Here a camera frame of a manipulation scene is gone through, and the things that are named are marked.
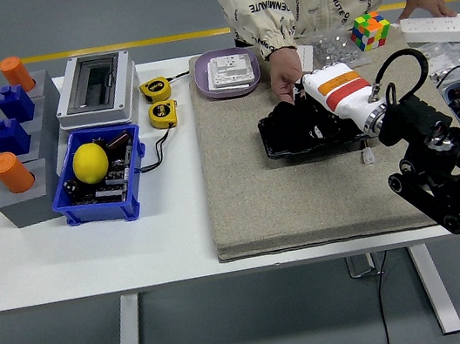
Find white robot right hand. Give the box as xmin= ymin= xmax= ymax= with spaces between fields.
xmin=288 ymin=58 xmax=385 ymax=143

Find person's right hand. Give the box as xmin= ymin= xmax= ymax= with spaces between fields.
xmin=264 ymin=44 xmax=310 ymax=108

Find person's left hand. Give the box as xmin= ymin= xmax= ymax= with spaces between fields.
xmin=394 ymin=0 xmax=459 ymax=26

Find black glossy panel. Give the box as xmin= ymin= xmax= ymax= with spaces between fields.
xmin=254 ymin=95 xmax=379 ymax=162

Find white power strip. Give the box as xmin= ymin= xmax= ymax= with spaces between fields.
xmin=398 ymin=8 xmax=460 ymax=56

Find clear bag of metal nuts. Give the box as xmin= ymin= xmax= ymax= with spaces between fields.
xmin=303 ymin=24 xmax=372 ymax=76

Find clear bags of small parts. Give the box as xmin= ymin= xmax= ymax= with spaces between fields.
xmin=409 ymin=37 xmax=460 ymax=84

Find white socket plate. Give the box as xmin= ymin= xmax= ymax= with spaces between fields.
xmin=204 ymin=51 xmax=257 ymax=94

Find colourful puzzle cube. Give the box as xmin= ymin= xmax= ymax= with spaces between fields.
xmin=347 ymin=8 xmax=395 ymax=54

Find purple tray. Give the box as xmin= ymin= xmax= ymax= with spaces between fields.
xmin=190 ymin=43 xmax=265 ymax=105

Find grey-brown mat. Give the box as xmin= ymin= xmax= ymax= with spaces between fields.
xmin=182 ymin=11 xmax=460 ymax=265

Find yellow tape measure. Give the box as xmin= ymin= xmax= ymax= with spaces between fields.
xmin=137 ymin=75 xmax=174 ymax=106
xmin=145 ymin=98 xmax=183 ymax=132

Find grey control box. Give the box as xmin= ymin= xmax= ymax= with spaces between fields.
xmin=344 ymin=251 xmax=385 ymax=280

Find circuit boards pile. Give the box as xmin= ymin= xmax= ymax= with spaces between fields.
xmin=55 ymin=129 xmax=143 ymax=211

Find yellow lemon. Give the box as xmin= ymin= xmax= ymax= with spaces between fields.
xmin=69 ymin=140 xmax=113 ymax=188

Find white table leg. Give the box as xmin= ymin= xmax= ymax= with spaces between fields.
xmin=406 ymin=239 xmax=460 ymax=340
xmin=104 ymin=292 xmax=148 ymax=344

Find blue plastic bin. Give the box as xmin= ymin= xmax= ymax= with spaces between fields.
xmin=39 ymin=119 xmax=158 ymax=234

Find orange cylinder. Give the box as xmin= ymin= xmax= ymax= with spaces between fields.
xmin=0 ymin=53 xmax=37 ymax=97
xmin=0 ymin=148 xmax=37 ymax=197

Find blue plastic block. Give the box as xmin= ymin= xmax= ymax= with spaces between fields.
xmin=0 ymin=81 xmax=37 ymax=126
xmin=0 ymin=114 xmax=34 ymax=159

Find grey stepped block holder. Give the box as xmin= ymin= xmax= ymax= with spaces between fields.
xmin=0 ymin=67 xmax=82 ymax=233

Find white connector with wires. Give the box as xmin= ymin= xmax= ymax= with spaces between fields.
xmin=358 ymin=137 xmax=378 ymax=166

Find black tape measure strap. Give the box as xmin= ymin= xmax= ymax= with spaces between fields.
xmin=165 ymin=70 xmax=193 ymax=84
xmin=133 ymin=126 xmax=179 ymax=173

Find grey-white electrical enclosure box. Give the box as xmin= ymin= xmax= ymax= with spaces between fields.
xmin=47 ymin=48 xmax=146 ymax=136

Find black power cable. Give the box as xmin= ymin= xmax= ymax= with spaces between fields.
xmin=369 ymin=249 xmax=403 ymax=344

